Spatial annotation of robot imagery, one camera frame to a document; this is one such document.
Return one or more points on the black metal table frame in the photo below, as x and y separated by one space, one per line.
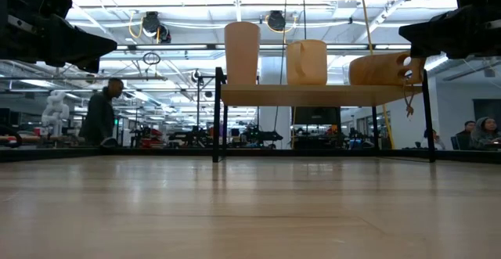
156 152

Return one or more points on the long ceiling light bar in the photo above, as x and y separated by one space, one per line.
176 47

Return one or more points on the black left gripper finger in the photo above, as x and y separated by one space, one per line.
82 47

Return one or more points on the peach tall plastic tumbler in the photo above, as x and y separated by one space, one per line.
242 55

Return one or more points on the black monitor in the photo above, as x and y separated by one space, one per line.
317 115

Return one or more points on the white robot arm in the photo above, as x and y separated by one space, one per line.
55 108

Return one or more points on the cream ceramic mug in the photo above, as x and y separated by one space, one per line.
309 65

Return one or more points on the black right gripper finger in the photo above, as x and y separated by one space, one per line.
450 36

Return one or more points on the black background robot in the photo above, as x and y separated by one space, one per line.
260 135

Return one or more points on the wooden shelf with black frame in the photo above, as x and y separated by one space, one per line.
313 94

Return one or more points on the person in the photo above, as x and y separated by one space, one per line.
99 118
434 141
487 134
466 135

